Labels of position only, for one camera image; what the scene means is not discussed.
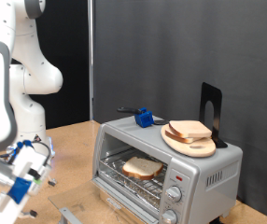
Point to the silver toaster oven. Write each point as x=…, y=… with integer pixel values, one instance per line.
x=202, y=193

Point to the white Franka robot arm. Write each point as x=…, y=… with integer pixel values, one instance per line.
x=30, y=77

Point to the vertical metal pole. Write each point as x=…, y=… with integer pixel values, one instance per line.
x=91, y=62

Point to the metal spatula with blue block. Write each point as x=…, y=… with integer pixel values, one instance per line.
x=145, y=118

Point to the round wooden cutting board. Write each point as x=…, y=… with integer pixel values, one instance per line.
x=199, y=151

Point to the white bread slice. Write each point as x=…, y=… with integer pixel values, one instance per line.
x=143, y=167

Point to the silver oven knob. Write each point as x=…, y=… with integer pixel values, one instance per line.
x=169, y=217
x=174, y=193

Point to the wooden box under oven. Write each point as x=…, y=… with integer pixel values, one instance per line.
x=121, y=208

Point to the black metal bookend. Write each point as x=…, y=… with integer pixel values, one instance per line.
x=216, y=96

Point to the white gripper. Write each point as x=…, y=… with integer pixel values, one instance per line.
x=2, y=211

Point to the red oven indicator light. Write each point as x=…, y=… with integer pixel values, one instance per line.
x=179, y=178

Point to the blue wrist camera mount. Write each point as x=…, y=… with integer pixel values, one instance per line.
x=19, y=189

